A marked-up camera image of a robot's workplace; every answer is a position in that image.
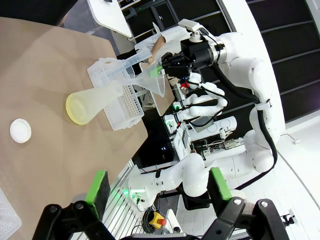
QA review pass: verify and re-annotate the silver aluminium frame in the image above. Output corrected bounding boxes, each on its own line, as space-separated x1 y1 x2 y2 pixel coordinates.
102 159 142 240

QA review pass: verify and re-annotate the clear plastic graduated cylinder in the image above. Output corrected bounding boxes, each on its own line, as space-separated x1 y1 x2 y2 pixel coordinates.
109 48 154 76

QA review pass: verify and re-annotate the translucent plastic funnel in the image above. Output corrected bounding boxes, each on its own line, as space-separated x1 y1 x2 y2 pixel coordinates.
121 56 166 99

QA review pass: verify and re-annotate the person's right forearm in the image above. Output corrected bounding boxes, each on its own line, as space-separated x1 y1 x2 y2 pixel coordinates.
149 34 168 60

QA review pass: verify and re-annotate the yellow emergency stop button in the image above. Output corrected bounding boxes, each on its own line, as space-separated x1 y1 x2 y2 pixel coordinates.
149 211 168 228

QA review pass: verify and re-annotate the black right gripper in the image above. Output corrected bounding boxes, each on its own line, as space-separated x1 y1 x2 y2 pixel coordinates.
147 39 218 78

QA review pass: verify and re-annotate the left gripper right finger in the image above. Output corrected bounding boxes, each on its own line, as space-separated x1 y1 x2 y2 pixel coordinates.
203 167 293 240

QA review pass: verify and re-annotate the translucent plastic conical flask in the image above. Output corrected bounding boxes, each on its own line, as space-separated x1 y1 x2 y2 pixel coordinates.
65 79 125 125

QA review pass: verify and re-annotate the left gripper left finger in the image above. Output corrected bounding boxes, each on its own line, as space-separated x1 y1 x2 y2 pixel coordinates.
32 169 111 240

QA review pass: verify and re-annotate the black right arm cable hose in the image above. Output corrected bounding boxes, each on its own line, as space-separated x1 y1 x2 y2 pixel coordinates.
213 62 279 191

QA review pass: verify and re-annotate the brown background table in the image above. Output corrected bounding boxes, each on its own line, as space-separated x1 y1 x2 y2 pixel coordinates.
139 62 176 117

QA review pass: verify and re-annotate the white perforated plastic basket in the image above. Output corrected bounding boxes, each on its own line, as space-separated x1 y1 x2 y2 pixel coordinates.
0 187 23 240
87 57 145 132

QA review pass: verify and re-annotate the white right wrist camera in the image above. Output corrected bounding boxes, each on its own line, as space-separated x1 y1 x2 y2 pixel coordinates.
178 19 209 43

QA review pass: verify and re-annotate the white rounded table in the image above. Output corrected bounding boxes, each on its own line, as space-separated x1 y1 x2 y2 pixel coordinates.
87 0 133 38

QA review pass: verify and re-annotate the white round flask lid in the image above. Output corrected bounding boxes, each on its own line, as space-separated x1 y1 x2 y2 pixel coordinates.
9 118 32 144

